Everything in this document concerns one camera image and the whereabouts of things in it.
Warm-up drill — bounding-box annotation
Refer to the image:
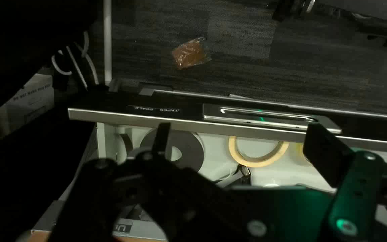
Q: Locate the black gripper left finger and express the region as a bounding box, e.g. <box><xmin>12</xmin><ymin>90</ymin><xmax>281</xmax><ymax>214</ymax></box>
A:
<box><xmin>54</xmin><ymin>121</ymin><xmax>249</xmax><ymax>242</ymax></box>

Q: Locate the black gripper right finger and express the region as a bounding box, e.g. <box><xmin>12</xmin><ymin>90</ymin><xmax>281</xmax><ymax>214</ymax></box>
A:
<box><xmin>302</xmin><ymin>122</ymin><xmax>386</xmax><ymax>239</ymax></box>

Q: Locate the open black metal drawer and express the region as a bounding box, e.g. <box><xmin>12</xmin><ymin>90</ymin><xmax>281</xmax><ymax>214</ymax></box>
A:
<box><xmin>30</xmin><ymin>79</ymin><xmax>387</xmax><ymax>242</ymax></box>

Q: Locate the dark grey tape disc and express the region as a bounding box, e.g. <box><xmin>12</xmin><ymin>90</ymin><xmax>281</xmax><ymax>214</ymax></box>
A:
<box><xmin>138</xmin><ymin>129</ymin><xmax>206</xmax><ymax>172</ymax></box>

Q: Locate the beige masking tape roll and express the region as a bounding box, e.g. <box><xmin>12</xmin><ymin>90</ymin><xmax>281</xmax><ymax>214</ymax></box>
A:
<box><xmin>227</xmin><ymin>135</ymin><xmax>292</xmax><ymax>170</ymax></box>

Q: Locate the silver metal tool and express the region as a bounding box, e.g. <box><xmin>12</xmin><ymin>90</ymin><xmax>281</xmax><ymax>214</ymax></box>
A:
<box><xmin>215</xmin><ymin>164</ymin><xmax>253</xmax><ymax>187</ymax></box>

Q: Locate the orange crumpled plastic bag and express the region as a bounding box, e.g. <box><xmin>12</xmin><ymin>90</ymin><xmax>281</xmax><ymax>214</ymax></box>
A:
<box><xmin>171</xmin><ymin>36</ymin><xmax>212</xmax><ymax>71</ymax></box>

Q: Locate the white barcode labelled box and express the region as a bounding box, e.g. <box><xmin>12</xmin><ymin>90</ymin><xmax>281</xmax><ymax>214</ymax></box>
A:
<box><xmin>111</xmin><ymin>207</ymin><xmax>168</xmax><ymax>242</ymax></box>

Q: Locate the white metal table leg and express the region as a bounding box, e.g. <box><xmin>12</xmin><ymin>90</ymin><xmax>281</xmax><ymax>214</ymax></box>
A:
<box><xmin>102</xmin><ymin>0</ymin><xmax>113</xmax><ymax>86</ymax></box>

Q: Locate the white printed cardboard box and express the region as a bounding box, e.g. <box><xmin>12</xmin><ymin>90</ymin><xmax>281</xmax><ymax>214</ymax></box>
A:
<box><xmin>0</xmin><ymin>73</ymin><xmax>56</xmax><ymax>136</ymax></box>

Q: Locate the white cable bundle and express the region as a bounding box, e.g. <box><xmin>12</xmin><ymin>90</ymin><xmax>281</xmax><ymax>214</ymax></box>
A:
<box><xmin>50</xmin><ymin>31</ymin><xmax>101</xmax><ymax>89</ymax></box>

